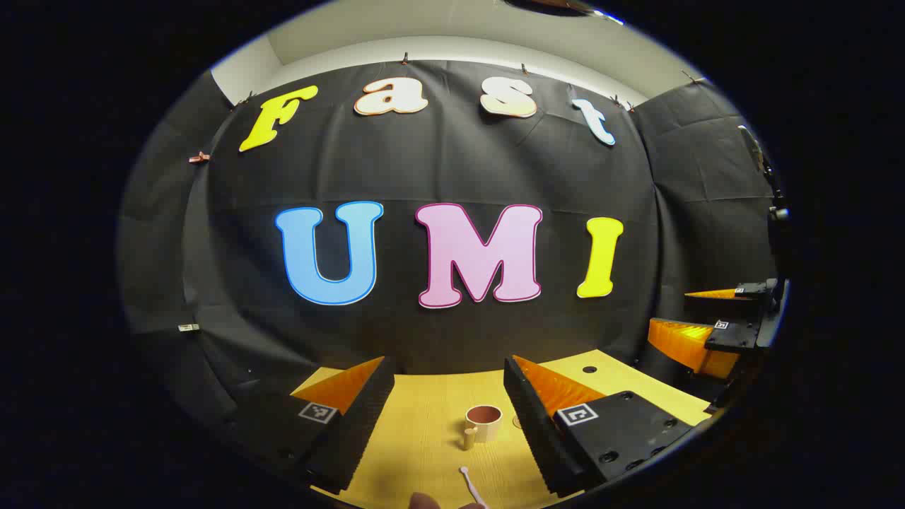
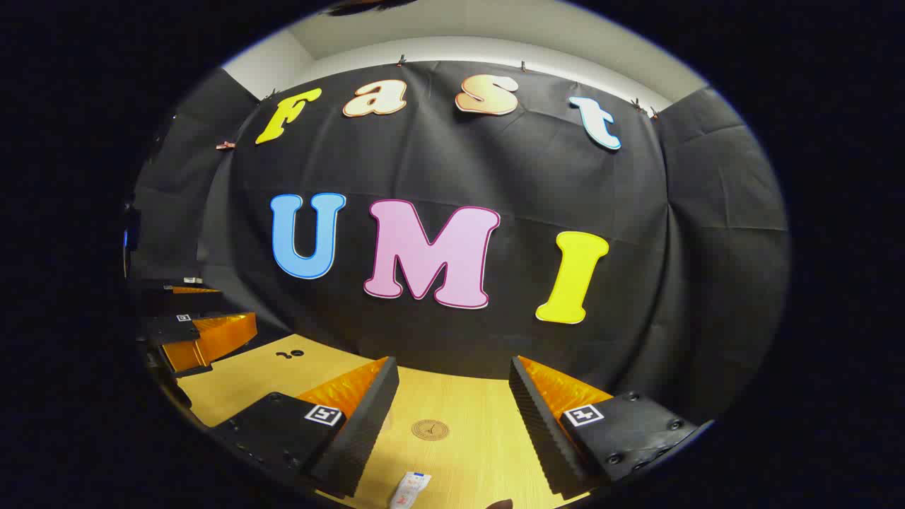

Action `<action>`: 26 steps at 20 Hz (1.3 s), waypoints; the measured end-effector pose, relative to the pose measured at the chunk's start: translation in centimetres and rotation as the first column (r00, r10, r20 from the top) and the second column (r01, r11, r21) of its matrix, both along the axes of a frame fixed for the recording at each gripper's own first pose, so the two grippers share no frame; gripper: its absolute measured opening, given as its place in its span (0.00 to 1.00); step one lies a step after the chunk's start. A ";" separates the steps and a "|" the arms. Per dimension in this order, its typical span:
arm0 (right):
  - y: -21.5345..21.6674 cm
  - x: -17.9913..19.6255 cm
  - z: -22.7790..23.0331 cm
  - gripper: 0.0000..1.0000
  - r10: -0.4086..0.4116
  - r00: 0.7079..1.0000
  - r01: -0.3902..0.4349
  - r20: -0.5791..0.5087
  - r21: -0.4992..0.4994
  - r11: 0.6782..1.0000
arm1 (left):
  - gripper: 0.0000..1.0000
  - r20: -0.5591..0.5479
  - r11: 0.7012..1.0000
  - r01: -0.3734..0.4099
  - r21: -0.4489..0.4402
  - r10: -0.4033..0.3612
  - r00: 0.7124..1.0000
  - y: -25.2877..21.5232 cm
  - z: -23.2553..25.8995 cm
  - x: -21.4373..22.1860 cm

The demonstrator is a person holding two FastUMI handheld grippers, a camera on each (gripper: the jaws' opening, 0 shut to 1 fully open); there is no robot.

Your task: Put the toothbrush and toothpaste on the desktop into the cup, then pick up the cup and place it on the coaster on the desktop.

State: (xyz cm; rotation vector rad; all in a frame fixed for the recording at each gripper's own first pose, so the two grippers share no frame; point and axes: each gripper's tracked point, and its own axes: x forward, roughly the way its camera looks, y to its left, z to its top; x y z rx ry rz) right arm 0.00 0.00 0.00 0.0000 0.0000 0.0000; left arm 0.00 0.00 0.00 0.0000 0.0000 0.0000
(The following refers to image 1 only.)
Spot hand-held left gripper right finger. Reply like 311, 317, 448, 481
503, 355, 697, 499

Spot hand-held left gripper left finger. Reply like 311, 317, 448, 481
233, 356, 395, 496

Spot beige cup with handle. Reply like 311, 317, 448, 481
463, 404, 503, 451

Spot pale pink toothbrush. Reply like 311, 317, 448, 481
460, 466, 489, 508

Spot yellow wooden desktop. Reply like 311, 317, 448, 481
291, 349, 711, 509

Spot black backdrop cloth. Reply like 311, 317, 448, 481
117, 60, 778, 425

